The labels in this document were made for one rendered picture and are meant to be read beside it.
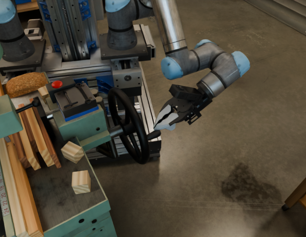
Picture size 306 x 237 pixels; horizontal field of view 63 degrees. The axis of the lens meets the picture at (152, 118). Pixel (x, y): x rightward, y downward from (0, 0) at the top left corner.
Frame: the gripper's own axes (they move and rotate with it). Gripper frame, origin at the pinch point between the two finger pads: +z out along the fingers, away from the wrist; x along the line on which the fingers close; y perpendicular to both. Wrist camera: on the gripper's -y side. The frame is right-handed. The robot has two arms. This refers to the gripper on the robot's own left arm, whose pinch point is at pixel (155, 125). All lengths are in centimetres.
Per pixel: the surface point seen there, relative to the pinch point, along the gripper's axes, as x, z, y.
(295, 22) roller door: 129, -191, 194
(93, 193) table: -14.4, 21.0, -14.4
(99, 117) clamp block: 5.5, 10.8, -13.5
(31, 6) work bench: 274, 40, 44
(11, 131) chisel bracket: 3.9, 26.5, -30.4
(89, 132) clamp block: 5.3, 16.6, -11.7
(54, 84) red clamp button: 15.1, 14.0, -25.4
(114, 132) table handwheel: 7.7, 12.5, -1.4
